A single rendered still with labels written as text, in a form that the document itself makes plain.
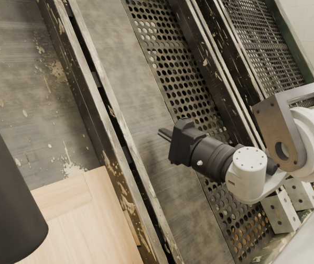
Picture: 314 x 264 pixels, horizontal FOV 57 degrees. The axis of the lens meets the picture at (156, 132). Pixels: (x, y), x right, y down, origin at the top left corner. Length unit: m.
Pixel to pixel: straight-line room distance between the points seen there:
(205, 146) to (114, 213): 0.24
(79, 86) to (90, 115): 0.07
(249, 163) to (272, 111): 0.34
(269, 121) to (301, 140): 0.03
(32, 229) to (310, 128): 0.20
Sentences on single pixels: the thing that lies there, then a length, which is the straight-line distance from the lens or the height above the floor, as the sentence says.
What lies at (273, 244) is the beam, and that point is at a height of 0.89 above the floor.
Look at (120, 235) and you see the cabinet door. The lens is 0.64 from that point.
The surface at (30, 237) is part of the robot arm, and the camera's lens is 0.18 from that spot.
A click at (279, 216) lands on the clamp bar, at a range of 1.06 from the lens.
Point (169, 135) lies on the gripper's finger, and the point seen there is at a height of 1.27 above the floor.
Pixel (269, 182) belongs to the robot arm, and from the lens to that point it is 0.69.
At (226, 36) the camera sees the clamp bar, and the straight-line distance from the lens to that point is 1.25.
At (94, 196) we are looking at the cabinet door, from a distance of 0.63.
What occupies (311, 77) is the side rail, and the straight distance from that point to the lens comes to 1.94.
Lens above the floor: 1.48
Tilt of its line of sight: 16 degrees down
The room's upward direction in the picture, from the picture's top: straight up
